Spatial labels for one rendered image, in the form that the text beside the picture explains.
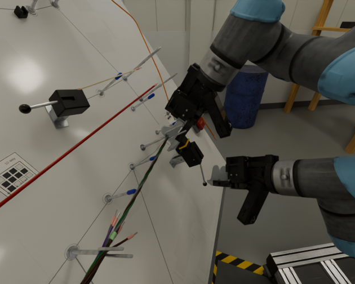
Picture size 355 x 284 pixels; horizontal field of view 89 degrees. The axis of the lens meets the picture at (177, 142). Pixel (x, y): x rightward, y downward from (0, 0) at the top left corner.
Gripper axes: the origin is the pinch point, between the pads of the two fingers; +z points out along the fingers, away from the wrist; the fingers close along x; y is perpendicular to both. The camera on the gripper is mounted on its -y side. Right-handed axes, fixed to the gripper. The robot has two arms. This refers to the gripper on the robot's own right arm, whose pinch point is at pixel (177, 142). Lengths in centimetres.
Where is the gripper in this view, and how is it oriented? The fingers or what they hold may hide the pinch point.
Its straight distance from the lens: 50.4
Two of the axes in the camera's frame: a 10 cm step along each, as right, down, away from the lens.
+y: -8.1, -5.8, -0.1
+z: -4.6, 6.4, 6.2
